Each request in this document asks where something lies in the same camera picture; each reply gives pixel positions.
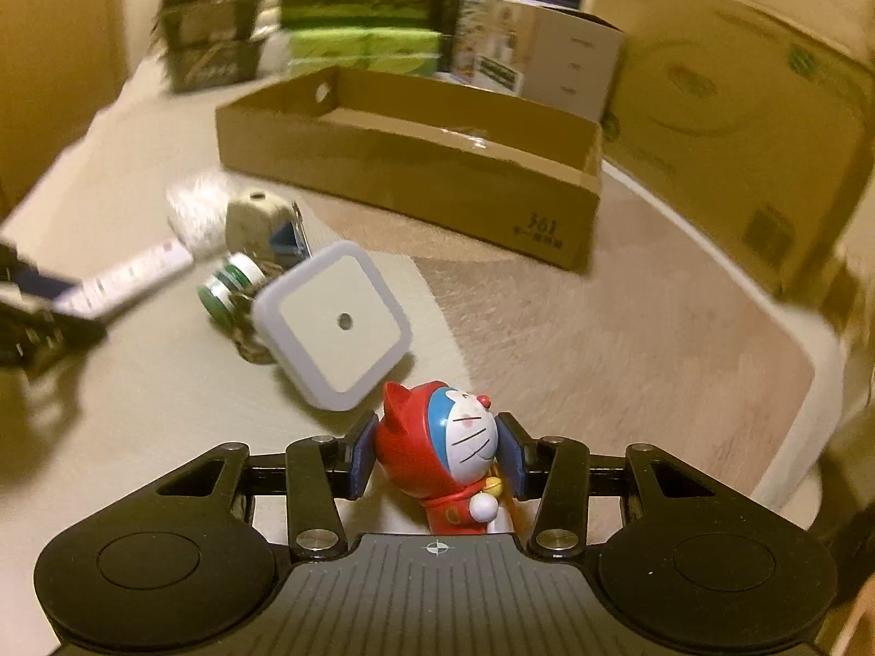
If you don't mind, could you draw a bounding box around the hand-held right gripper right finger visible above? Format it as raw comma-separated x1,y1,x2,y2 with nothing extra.
497,412,734,559

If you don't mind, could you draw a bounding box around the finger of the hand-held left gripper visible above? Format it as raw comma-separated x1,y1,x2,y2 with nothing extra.
0,239,80,306
0,301,109,381

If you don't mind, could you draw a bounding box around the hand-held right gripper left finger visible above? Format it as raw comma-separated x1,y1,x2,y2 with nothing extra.
140,412,379,559

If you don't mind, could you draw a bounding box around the red hooded cat robot figurine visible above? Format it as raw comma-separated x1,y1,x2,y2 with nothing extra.
375,380,515,534

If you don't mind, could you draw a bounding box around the white square night light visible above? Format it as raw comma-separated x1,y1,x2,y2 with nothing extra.
250,239,412,414

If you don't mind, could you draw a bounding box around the brown twine bundle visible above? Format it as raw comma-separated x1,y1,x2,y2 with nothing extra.
229,261,288,364

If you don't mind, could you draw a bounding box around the green tape roll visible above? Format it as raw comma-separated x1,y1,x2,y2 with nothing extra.
196,252,268,323

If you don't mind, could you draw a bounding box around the beige plug adapter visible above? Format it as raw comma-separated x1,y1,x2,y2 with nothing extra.
223,190,302,261

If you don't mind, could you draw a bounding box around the shallow cardboard tray box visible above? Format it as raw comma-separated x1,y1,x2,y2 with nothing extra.
214,67,604,272

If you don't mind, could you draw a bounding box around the blue clip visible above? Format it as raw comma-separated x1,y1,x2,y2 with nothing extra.
268,201,313,268

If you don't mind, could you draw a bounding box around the dark instant meal bowl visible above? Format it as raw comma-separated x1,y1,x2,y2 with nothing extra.
164,39,265,95
160,0,269,50

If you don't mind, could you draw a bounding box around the large brown cardboard box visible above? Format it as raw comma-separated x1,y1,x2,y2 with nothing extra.
600,0,875,303

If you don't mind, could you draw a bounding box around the white appliance box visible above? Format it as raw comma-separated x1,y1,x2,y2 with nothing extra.
450,0,627,125

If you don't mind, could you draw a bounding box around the green tissue pack bundle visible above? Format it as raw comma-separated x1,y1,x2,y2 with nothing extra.
279,22,442,80

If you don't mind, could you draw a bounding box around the dark small box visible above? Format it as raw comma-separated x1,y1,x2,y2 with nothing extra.
430,0,460,74

